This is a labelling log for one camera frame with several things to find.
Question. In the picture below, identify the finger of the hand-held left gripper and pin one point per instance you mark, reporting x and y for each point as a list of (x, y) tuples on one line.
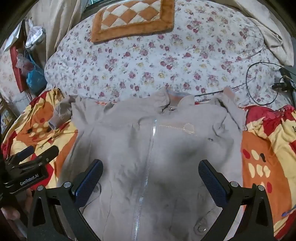
[(48, 151), (24, 151)]

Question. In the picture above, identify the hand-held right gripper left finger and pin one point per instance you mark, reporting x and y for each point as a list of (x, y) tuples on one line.
[(90, 183)]

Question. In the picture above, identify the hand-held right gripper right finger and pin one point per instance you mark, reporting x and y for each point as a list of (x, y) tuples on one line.
[(212, 183)]

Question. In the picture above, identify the grey zip jacket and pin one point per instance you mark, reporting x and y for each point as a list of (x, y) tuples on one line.
[(148, 162)]

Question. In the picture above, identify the person's left hand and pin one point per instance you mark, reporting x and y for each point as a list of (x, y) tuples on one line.
[(10, 214)]

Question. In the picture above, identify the orange yellow printed blanket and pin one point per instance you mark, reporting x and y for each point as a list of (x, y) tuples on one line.
[(266, 157)]

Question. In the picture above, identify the blue plastic bag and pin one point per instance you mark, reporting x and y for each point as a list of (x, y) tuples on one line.
[(34, 76)]

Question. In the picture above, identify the red board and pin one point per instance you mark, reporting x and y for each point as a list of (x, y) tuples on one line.
[(17, 69)]

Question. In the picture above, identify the white plastic bag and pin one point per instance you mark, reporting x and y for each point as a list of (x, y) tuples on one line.
[(34, 34)]

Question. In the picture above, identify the beige curtain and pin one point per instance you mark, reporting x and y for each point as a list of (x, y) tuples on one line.
[(57, 20)]

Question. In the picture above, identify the floral quilt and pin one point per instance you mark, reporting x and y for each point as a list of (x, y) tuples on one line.
[(161, 58)]

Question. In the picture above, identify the orange checkered cushion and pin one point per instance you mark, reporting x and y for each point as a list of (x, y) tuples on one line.
[(131, 18)]

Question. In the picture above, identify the beige cloth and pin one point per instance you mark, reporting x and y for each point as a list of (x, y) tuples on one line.
[(270, 32)]

